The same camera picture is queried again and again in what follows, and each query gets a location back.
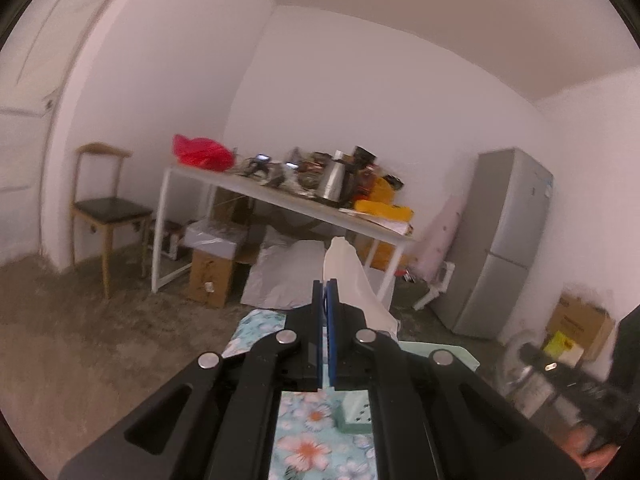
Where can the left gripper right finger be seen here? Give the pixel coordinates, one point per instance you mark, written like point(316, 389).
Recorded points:
point(433, 417)

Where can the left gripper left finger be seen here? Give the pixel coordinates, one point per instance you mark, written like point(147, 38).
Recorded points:
point(216, 418)

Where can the person right hand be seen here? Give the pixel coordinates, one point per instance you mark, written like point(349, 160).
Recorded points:
point(576, 443)

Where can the teal plastic utensil holder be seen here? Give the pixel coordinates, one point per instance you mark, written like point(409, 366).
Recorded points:
point(352, 414)

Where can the yellow green bag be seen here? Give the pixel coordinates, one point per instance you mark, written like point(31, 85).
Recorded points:
point(561, 347)

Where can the floral blue tablecloth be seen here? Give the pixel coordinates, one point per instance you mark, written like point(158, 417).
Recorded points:
point(308, 445)

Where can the brown cardboard box under table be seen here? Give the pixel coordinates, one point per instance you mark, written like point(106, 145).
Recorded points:
point(210, 279)

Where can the pink rolled mat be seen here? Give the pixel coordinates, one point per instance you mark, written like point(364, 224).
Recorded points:
point(430, 251)

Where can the white bag under table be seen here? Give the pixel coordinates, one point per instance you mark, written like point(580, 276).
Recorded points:
point(283, 275)

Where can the yellow package on table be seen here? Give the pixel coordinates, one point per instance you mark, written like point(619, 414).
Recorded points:
point(383, 210)

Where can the silver refrigerator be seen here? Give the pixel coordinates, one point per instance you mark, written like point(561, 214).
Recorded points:
point(496, 243)

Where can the wooden chair black seat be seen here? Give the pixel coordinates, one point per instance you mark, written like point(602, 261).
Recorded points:
point(106, 214)

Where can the steel electric kettle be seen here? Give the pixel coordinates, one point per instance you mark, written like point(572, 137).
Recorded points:
point(336, 181)

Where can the red plastic bag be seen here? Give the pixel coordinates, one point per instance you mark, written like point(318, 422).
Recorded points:
point(202, 153)

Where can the white door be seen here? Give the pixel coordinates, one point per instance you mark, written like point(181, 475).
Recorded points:
point(39, 41)

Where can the cardboard box by wall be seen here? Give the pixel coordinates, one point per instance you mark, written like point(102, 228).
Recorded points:
point(587, 324)

